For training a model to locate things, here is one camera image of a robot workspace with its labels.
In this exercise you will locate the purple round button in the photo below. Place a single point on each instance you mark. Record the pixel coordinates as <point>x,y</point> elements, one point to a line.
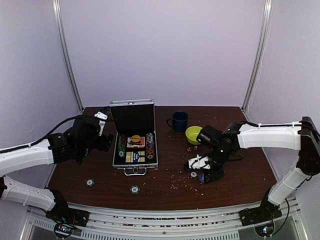
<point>201,178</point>

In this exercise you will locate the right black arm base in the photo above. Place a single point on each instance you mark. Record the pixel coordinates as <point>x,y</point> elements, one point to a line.
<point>260,215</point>

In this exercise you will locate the aluminium frame post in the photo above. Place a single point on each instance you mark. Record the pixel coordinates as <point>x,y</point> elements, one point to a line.
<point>65,53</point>
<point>257,64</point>

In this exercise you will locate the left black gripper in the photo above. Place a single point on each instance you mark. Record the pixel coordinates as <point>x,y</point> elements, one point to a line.
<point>105,143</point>

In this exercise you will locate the silver aluminium poker case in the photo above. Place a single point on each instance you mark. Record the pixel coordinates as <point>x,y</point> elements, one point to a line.
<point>135,149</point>

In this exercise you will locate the right aluminium frame post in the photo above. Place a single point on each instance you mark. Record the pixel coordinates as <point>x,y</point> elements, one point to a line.
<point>257,64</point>

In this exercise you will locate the lime green bowl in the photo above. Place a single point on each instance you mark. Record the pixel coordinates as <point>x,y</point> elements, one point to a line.
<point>191,134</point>

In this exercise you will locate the blue gold card deck box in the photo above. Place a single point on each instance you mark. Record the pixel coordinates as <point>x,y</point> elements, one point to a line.
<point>135,157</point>

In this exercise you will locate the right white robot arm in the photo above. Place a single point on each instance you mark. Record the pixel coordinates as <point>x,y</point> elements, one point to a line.
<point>301,137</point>

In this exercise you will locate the dark blue mug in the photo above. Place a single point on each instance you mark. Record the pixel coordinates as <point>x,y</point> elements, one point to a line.
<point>179,121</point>

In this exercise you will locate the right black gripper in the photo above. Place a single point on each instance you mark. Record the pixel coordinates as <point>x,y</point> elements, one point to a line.
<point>212,175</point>

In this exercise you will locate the black red triangle all-in button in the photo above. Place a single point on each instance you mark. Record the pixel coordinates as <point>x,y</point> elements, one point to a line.
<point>130,142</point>

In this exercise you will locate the red white card deck box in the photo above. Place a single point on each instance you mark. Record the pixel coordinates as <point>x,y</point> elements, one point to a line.
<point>138,145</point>

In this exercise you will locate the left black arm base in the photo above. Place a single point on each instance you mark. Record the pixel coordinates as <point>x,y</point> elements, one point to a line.
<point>67,216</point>

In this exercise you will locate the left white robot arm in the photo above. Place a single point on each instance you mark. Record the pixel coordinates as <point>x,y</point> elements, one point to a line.
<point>22,157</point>

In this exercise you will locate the yellow round button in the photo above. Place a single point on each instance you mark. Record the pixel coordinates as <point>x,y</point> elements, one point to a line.
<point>136,138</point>

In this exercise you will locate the green poker chip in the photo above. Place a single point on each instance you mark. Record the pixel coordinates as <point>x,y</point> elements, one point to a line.
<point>89,182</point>
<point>135,189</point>

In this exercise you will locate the left aluminium frame post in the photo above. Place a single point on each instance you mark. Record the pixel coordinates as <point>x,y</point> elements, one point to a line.
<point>65,53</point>

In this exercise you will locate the green chip stack in case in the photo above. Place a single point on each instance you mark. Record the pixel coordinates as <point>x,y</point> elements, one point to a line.
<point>121,146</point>

